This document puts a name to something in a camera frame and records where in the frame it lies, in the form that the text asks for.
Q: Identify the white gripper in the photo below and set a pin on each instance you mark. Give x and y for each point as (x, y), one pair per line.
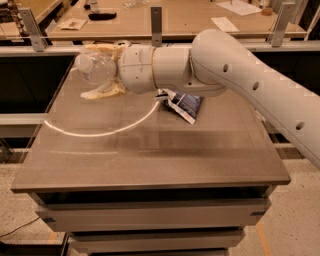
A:
(136, 68)

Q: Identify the clear plastic water bottle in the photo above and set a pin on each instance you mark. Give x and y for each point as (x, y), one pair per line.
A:
(95, 67)

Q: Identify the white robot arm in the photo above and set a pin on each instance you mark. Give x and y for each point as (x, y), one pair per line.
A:
(213, 63)

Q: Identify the silver soda can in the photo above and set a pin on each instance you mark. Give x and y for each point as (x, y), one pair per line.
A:
(124, 43)

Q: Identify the black object on back desk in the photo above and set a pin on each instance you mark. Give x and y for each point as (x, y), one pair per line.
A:
(102, 16)

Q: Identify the brown paper packet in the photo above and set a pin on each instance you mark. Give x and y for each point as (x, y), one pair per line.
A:
(72, 24)

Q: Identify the blue white chip bag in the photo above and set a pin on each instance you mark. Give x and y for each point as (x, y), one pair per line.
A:
(187, 106)

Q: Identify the small white paper note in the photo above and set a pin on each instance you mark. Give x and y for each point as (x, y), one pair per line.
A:
(224, 24)

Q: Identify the white paper sheet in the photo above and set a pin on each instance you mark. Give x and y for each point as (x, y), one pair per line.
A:
(239, 7)

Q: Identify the brown tape roll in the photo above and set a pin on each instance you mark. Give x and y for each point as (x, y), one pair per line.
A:
(266, 11)

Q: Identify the grey drawer cabinet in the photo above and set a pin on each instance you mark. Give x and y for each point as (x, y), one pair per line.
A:
(154, 220)

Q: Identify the middle metal bracket post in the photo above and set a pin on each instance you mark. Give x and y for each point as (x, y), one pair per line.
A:
(156, 26)

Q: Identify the metal bracket post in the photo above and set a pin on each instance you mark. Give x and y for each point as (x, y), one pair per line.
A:
(156, 26)
(275, 39)
(37, 41)

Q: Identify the left metal bracket post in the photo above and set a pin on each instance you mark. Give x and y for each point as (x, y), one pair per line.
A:
(37, 41)

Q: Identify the right metal bracket post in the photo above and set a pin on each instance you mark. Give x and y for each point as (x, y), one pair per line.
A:
(275, 39)

